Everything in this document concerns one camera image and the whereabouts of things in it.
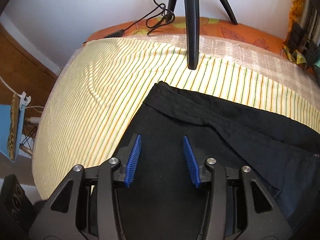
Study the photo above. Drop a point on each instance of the black mini tripod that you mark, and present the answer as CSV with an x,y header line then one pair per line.
x,y
192,23

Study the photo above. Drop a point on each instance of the black camera box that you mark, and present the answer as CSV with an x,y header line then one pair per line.
x,y
17,211

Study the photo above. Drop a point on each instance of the yellow striped towel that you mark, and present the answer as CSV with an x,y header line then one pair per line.
x,y
68,135

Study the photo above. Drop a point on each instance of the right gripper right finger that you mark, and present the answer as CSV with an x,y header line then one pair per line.
x,y
238,205

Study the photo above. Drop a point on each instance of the orange floral scarf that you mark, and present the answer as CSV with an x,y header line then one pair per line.
x,y
298,57

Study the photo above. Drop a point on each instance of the folded silver tripod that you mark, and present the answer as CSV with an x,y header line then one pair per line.
x,y
305,33

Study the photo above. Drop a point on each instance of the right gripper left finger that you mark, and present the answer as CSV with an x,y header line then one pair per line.
x,y
85,204

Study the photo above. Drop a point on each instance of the black pants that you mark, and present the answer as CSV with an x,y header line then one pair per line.
x,y
163,203

